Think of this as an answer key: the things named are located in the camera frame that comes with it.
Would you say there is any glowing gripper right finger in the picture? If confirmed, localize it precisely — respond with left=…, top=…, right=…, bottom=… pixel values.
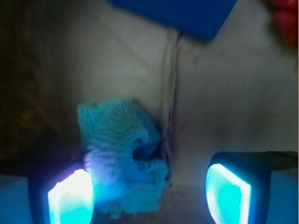
left=205, top=151, right=299, bottom=224

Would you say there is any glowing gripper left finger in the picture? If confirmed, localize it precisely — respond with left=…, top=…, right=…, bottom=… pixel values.
left=28, top=163, right=94, bottom=224

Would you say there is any light blue terry cloth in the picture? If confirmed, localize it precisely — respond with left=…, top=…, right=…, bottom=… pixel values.
left=77, top=98, right=169, bottom=219

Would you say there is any red crumpled cloth ball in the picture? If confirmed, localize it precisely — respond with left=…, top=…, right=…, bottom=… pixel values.
left=264, top=0, right=299, bottom=48

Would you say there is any brown paper bag tray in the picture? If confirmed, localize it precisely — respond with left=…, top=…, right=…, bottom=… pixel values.
left=0, top=0, right=299, bottom=224

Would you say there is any blue rectangular block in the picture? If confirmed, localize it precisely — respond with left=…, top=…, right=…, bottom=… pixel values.
left=109, top=0, right=237, bottom=42

